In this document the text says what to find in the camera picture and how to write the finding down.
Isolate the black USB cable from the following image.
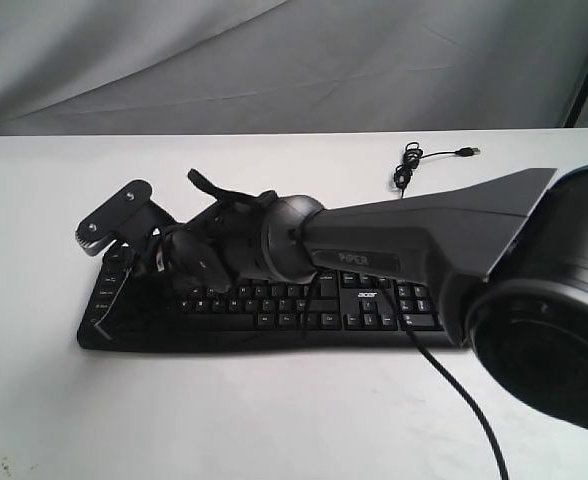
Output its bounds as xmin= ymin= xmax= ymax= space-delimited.
xmin=390 ymin=141 xmax=482 ymax=200

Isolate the grey backdrop cloth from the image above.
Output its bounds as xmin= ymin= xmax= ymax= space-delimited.
xmin=0 ymin=1 xmax=588 ymax=135

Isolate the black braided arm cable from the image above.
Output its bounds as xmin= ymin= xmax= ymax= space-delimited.
xmin=296 ymin=272 xmax=513 ymax=480

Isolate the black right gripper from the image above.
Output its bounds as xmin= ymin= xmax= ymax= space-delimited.
xmin=92 ymin=199 xmax=274 ymax=339

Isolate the black acer keyboard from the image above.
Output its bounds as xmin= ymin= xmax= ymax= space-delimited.
xmin=77 ymin=271 xmax=454 ymax=354

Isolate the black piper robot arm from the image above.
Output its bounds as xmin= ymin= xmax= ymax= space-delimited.
xmin=76 ymin=165 xmax=588 ymax=430

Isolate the silver black wrist camera mount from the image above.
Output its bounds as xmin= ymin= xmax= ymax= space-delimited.
xmin=75 ymin=179 xmax=177 ymax=257

